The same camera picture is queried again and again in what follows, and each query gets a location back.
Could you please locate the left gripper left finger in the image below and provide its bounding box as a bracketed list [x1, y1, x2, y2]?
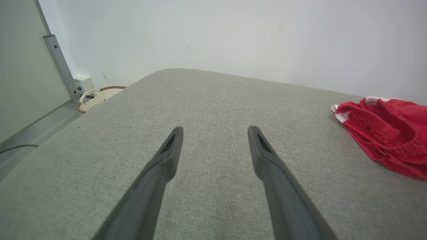
[92, 126, 184, 240]

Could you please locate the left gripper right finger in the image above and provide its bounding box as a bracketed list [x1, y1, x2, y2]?
[248, 126, 339, 240]

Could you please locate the red shorts white trim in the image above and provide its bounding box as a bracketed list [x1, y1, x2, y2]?
[331, 96, 427, 181]

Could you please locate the cream perforated laundry basket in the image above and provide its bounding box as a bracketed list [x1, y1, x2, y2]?
[76, 86, 127, 114]

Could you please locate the white wall socket box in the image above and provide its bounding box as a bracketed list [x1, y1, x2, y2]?
[73, 75, 94, 98]

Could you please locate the dark floor cable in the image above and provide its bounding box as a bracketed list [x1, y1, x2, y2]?
[0, 144, 40, 154]

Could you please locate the grey metal post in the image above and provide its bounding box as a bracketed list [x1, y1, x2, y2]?
[35, 0, 82, 104]

